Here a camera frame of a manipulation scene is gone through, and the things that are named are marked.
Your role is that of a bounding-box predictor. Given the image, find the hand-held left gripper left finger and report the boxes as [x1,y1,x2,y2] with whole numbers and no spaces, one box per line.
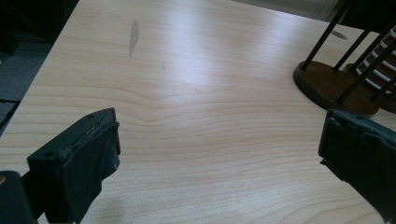
[26,107,121,224]

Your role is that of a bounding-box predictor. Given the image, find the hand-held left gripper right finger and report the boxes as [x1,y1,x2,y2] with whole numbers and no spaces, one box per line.
[318,108,396,223]

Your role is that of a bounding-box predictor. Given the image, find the wooden cup holder black rods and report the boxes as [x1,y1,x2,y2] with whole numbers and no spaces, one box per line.
[292,0,396,119]

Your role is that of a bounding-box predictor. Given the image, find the stack of brown paper cups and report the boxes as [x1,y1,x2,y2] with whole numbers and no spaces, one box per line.
[354,24,396,94]

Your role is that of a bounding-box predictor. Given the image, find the round grey table grommet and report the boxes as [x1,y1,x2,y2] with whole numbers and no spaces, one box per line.
[330,30,348,40]

